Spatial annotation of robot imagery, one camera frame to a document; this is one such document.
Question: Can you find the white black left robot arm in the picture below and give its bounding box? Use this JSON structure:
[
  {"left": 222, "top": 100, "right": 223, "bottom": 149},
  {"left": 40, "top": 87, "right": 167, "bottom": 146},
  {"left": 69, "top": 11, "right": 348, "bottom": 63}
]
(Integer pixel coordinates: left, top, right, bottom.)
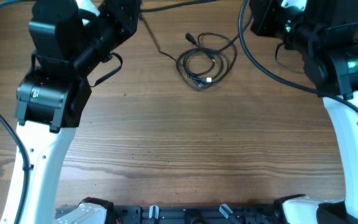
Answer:
[{"left": 1, "top": 0, "right": 141, "bottom": 223}]

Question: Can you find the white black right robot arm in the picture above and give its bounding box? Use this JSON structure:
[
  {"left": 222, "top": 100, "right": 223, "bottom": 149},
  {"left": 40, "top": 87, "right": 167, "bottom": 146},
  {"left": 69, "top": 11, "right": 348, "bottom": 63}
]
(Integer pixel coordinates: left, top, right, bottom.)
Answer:
[{"left": 244, "top": 1, "right": 358, "bottom": 223}]

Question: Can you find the black left camera cable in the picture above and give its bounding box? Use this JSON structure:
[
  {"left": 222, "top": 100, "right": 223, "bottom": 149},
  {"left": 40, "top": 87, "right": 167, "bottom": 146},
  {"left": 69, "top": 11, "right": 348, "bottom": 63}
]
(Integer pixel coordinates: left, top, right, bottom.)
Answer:
[{"left": 0, "top": 0, "right": 32, "bottom": 224}]

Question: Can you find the black cable bundle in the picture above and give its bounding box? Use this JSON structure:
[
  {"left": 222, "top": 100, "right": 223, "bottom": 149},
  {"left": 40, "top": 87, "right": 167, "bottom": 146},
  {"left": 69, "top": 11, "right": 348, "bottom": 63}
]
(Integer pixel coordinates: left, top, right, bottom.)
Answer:
[{"left": 175, "top": 12, "right": 254, "bottom": 92}]

